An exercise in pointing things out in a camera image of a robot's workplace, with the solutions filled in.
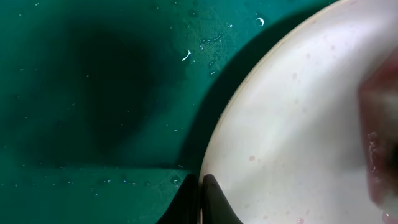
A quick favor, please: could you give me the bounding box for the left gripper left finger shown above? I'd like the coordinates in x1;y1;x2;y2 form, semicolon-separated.
156;174;199;224

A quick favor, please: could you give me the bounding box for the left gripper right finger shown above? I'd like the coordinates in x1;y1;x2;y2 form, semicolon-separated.
201;174;243;224

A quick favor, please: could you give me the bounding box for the white round plate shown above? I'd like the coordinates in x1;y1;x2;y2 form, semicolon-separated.
201;0;397;223

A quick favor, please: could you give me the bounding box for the green dish sponge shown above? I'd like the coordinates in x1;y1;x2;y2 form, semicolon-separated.
358;49;397;223

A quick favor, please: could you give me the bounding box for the teal plastic serving tray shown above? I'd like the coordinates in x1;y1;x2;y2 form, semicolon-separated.
1;0;328;223

